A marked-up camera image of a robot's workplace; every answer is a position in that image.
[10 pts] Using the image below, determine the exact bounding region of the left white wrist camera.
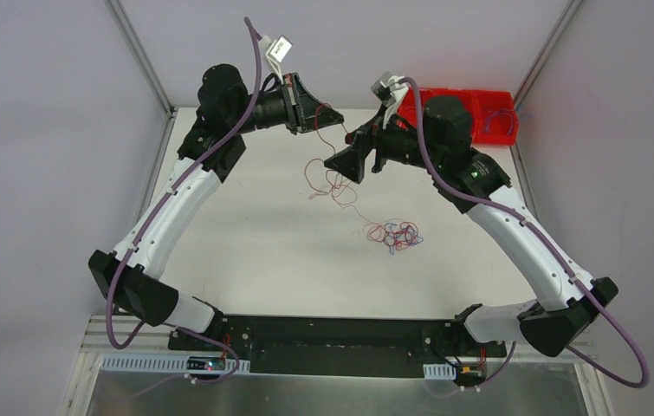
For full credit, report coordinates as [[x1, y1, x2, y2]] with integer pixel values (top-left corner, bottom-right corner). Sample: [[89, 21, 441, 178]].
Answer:
[[265, 36, 293, 75]]

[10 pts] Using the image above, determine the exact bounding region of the red three-compartment plastic bin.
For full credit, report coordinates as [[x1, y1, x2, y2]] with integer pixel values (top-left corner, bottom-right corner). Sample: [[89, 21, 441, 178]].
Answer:
[[388, 88, 518, 153]]

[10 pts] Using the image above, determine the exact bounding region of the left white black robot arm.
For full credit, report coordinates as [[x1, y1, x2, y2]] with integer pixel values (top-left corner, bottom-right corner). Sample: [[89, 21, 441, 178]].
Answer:
[[88, 64, 344, 351]]

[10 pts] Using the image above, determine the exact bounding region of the aluminium front rail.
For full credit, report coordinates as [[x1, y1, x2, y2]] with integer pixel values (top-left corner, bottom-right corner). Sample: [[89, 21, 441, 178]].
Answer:
[[80, 315, 599, 363]]

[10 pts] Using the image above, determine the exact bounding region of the lavender thin cable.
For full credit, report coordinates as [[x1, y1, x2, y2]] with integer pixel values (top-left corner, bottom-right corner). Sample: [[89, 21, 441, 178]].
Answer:
[[481, 103, 531, 139]]

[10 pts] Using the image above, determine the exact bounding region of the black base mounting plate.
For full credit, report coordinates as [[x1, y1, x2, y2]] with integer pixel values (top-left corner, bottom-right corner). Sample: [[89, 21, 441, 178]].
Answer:
[[167, 314, 508, 379]]

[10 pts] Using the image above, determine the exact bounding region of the left aluminium frame post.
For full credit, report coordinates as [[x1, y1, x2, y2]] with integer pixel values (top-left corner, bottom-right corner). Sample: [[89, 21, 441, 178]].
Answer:
[[104, 0, 175, 118]]

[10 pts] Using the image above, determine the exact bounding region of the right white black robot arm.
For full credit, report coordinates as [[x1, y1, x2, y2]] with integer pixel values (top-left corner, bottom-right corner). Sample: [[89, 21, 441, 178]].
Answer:
[[416, 95, 618, 357]]

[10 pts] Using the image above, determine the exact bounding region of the aluminium frame post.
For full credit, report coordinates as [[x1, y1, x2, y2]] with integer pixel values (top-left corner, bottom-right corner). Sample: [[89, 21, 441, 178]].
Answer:
[[514, 0, 586, 109], [104, 0, 175, 118]]

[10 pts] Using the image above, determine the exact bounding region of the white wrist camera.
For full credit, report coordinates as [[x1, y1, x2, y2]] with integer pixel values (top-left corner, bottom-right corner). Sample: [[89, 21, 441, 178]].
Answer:
[[371, 72, 409, 129], [265, 36, 293, 75]]

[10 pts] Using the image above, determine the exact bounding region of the white slotted cable duct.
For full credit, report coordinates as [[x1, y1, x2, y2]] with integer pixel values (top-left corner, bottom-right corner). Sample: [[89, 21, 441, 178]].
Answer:
[[100, 354, 250, 375]]

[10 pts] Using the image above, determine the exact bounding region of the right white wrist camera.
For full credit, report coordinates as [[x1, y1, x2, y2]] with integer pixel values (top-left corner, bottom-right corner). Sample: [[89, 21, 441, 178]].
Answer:
[[371, 72, 409, 129]]

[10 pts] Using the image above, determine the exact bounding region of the right aluminium frame post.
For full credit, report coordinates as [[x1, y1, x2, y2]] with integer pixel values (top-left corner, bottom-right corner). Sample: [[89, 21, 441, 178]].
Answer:
[[514, 0, 586, 109]]

